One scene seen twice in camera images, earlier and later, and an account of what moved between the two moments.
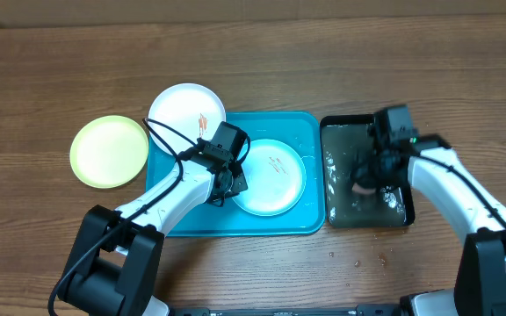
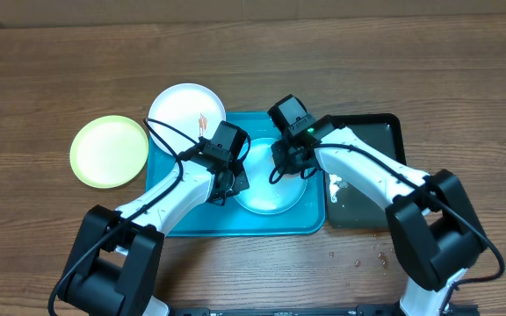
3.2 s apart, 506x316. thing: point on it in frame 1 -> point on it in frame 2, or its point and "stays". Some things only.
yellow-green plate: x=109 y=152 stays
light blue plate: x=276 y=177 stays
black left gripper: x=240 y=183 stays
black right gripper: x=365 y=175 -> x=287 y=165
